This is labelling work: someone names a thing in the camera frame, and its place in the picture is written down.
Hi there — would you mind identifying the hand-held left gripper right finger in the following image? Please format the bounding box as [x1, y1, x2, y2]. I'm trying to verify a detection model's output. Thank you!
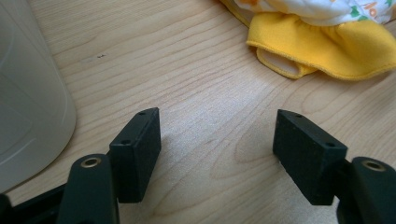
[272, 108, 348, 206]

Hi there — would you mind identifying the yellow and white printed garment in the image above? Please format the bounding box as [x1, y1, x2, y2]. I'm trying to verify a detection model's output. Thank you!
[218, 0, 396, 82]

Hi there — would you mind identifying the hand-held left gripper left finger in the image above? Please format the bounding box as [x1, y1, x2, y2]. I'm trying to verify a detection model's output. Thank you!
[108, 106, 163, 204]

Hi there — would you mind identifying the white plastic container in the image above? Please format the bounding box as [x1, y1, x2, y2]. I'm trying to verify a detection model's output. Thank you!
[0, 0, 78, 194]

